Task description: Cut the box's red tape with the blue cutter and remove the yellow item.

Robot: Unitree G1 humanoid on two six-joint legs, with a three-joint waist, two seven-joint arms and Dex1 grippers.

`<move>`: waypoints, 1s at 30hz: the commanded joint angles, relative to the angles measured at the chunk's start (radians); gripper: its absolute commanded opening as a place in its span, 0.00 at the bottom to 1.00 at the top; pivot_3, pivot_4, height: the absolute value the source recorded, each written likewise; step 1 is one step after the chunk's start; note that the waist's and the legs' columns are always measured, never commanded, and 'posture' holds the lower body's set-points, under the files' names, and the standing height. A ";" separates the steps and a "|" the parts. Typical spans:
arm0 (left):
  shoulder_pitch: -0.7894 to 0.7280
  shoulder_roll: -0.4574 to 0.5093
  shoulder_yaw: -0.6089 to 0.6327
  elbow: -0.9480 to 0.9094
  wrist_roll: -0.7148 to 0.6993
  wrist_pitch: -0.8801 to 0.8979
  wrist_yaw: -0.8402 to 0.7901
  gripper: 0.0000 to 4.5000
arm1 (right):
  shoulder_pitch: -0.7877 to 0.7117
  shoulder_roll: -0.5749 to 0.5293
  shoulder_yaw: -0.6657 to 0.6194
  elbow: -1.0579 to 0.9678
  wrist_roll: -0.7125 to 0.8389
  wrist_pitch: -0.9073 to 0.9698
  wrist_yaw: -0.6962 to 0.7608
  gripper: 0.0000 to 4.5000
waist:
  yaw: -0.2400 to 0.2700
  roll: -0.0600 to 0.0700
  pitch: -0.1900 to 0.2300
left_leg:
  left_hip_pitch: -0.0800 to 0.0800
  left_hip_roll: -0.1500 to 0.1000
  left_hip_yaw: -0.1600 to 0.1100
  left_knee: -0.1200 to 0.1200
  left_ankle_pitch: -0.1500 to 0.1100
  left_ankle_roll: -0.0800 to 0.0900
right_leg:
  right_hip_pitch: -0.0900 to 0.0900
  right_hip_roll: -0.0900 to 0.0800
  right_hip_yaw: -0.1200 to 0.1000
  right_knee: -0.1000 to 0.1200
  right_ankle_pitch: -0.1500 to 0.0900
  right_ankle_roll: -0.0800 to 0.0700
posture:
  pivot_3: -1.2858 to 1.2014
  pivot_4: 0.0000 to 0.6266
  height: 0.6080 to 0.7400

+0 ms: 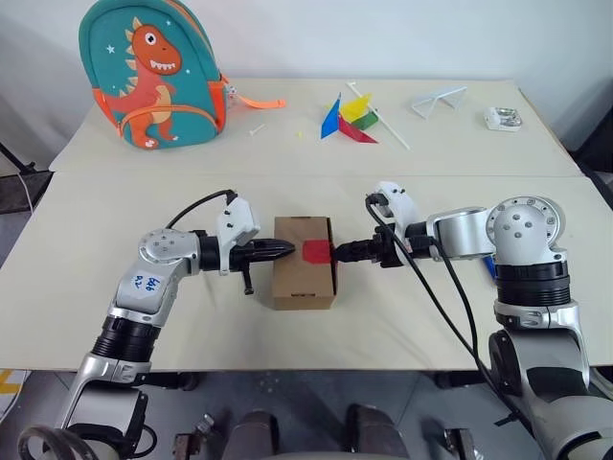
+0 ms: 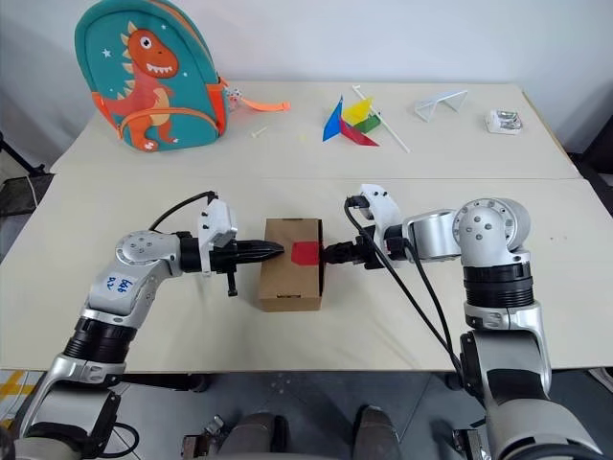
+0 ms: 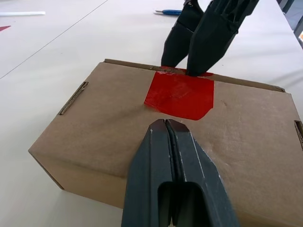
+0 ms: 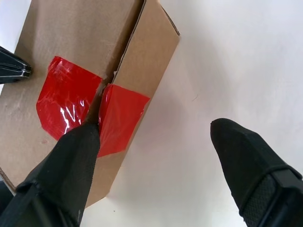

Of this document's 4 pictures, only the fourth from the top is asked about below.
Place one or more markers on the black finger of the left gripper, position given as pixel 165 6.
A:
pixel 14 60
pixel 14 75

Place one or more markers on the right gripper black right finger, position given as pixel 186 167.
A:
pixel 255 170

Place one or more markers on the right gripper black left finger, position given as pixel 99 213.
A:
pixel 61 177

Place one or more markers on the red tape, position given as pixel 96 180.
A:
pixel 64 94

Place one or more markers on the brown cardboard box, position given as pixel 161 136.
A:
pixel 71 28

